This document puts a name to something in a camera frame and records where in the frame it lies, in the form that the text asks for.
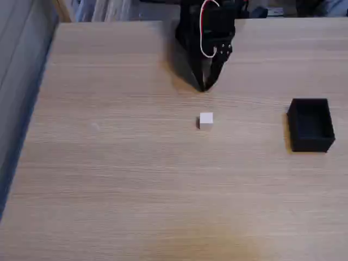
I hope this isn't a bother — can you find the white block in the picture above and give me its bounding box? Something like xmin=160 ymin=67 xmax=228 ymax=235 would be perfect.
xmin=198 ymin=112 xmax=214 ymax=131

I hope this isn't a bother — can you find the black open box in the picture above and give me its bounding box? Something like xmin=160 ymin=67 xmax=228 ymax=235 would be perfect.
xmin=287 ymin=98 xmax=336 ymax=153

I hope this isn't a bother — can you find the dark blue object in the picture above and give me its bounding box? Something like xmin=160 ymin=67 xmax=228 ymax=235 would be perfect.
xmin=249 ymin=7 xmax=269 ymax=19

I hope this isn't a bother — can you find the white and red cable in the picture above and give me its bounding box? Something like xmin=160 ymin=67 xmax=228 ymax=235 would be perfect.
xmin=199 ymin=0 xmax=220 ymax=59

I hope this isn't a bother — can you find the wooden frame post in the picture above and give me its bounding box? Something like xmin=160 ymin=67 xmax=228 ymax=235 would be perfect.
xmin=53 ymin=0 xmax=73 ymax=23

